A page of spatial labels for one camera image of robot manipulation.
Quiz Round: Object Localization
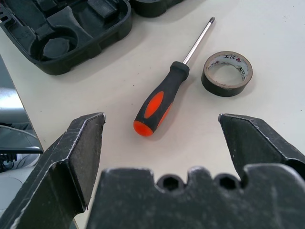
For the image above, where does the black electrical tape roll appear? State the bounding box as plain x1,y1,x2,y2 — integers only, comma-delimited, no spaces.
201,51,254,97

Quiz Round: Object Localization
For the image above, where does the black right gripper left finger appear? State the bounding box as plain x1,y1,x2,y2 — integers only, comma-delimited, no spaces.
0,112,106,229

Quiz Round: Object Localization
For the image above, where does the black tool case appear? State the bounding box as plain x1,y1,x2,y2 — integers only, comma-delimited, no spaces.
0,0,182,76

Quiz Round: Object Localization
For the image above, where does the black and orange screwdriver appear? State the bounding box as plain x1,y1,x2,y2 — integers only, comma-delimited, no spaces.
133,16,216,137

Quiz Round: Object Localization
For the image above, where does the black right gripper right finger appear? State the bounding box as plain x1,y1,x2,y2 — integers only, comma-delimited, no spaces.
218,114,305,183

